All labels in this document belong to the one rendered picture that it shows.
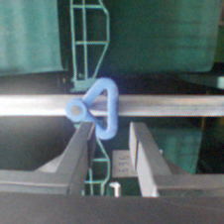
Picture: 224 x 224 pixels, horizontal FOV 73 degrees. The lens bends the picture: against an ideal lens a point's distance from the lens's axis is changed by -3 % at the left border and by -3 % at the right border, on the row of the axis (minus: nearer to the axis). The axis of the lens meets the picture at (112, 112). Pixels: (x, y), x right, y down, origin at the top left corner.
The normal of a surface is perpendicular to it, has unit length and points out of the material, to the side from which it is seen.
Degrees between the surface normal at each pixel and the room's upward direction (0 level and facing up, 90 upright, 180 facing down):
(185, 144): 92
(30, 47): 96
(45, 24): 91
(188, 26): 94
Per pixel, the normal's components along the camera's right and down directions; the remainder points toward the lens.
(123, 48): 0.07, 0.28
